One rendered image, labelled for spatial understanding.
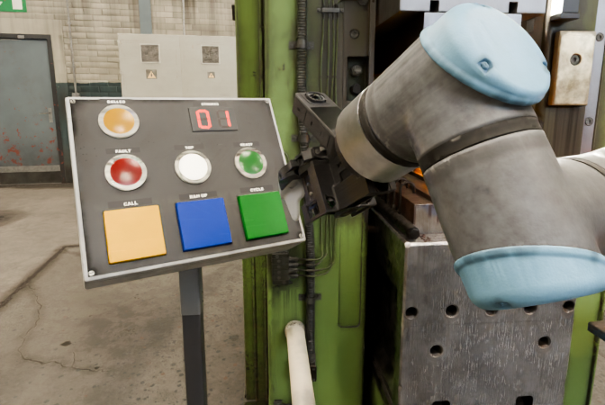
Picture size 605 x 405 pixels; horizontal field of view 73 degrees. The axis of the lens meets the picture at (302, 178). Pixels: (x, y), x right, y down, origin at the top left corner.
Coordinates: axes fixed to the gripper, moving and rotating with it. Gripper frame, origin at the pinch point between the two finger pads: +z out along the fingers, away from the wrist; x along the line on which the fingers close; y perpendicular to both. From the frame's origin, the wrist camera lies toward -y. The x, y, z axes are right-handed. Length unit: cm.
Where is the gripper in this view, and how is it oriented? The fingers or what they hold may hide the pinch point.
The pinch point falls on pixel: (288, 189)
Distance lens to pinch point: 59.9
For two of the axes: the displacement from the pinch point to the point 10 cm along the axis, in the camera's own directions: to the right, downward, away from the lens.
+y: 2.5, 9.3, -2.7
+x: 8.7, -0.9, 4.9
